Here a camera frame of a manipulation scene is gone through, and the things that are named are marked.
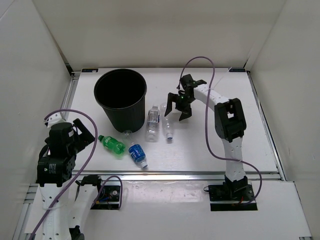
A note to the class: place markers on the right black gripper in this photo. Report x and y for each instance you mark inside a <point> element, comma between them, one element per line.
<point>186,112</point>

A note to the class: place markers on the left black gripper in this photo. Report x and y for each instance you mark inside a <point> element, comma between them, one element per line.
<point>86,138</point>

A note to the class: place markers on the clear bottle blue cap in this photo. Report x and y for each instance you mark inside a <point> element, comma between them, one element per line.
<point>167,124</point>

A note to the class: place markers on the green soda bottle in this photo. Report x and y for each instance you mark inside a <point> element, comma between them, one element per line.
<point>113,146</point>

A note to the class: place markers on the clear bottle white label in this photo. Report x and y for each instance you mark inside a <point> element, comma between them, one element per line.
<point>152,124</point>

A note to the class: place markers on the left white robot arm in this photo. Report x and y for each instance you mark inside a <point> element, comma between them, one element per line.
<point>64,218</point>

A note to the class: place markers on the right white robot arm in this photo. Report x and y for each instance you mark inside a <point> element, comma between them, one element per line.
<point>229,123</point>

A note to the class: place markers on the black plastic bin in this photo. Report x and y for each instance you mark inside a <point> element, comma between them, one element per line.
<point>121,94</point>

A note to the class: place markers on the clear crushed bottle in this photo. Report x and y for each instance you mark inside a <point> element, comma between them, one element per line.
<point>127,134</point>

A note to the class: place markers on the blue label water bottle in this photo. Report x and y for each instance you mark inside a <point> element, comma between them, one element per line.
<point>138,156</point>

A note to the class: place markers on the right blue label sticker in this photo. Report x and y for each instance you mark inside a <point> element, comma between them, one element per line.
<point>237,70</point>

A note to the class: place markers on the blue label sticker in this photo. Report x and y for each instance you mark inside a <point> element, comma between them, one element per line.
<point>237,70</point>
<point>89,70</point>

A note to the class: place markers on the left blue label sticker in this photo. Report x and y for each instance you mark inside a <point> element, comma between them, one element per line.
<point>89,70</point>

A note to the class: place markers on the white cable tie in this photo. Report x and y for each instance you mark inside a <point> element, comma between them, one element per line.
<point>219,80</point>

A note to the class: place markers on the left aluminium rail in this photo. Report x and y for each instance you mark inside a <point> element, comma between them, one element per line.
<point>70,91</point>

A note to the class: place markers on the aluminium rail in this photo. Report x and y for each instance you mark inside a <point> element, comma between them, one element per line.
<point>268,133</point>
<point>70,91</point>
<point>140,175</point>

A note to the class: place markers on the front aluminium rail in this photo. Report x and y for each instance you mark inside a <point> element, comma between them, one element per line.
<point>140,175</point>

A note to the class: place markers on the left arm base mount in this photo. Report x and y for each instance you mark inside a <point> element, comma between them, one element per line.
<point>109,198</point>

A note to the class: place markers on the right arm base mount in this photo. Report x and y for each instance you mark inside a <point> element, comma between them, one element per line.
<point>222,201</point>

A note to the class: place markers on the right aluminium rail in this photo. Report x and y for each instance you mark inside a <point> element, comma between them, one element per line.
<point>268,133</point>

